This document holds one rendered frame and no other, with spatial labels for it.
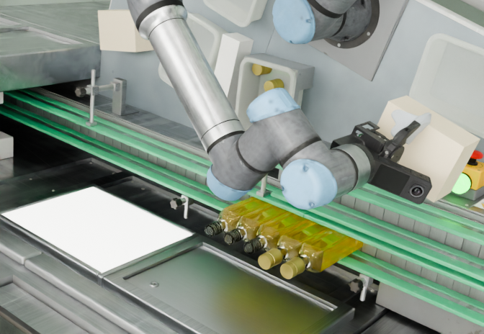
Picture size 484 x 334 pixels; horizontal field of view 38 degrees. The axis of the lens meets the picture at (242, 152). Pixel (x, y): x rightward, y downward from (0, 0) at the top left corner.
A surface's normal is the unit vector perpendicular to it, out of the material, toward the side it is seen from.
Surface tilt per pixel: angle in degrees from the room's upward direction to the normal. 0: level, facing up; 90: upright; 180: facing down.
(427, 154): 0
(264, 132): 6
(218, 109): 62
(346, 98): 0
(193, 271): 90
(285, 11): 11
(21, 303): 90
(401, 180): 32
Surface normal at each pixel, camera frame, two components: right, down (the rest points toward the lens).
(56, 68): 0.78, 0.29
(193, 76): -0.12, -0.30
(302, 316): 0.11, -0.94
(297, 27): -0.71, 0.30
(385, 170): -0.14, 0.41
